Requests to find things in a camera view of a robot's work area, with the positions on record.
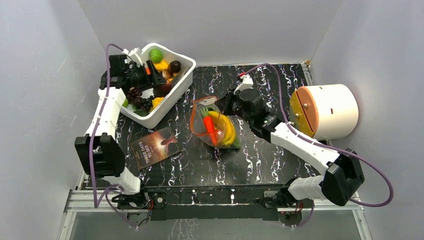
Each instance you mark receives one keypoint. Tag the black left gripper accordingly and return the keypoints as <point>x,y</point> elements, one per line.
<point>156,78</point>

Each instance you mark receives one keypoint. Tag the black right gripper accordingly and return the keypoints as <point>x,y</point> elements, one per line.
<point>228,104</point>

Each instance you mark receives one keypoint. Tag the yellow banana bunch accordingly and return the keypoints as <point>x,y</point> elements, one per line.
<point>225,124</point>

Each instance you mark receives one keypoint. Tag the green leafy vegetable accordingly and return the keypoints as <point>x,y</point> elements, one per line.
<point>204,112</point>

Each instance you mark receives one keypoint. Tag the clear zip top bag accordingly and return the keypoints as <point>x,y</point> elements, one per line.
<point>196,125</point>

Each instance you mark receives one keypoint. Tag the red carrot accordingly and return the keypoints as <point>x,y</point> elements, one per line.
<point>210,127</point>

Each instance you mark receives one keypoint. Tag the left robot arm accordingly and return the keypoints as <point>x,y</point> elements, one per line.
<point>109,105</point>

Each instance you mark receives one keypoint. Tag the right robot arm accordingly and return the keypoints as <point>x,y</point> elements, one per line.
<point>340,174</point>

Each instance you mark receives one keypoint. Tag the dark plum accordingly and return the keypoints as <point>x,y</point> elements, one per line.
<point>162,90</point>

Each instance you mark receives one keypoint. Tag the dark brown round fruit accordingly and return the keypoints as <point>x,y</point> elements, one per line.
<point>175,66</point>

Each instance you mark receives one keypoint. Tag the green round fruit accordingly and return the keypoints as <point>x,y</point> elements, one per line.
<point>155,56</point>

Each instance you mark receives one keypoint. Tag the dark grape bunch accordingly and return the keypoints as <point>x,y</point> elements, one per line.
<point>147,103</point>

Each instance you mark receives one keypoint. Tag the white plastic bin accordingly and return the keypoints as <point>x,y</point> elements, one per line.
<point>180,81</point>

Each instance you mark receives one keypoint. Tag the red grape bunch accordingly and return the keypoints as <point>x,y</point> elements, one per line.
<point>133,93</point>

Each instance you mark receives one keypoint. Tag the dark book with orange cover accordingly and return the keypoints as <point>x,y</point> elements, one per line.
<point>155,147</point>

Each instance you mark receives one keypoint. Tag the round cylinder with coloured lid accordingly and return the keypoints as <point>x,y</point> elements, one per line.
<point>324,112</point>

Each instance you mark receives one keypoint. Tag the black base bar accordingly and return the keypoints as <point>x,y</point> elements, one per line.
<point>240,201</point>

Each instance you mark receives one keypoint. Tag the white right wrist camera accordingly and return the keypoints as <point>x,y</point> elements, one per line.
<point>246,82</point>

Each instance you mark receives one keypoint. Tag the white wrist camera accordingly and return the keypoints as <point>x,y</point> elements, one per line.
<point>246,82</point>
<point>133,55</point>

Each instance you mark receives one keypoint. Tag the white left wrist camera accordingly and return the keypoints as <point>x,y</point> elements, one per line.
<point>133,55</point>

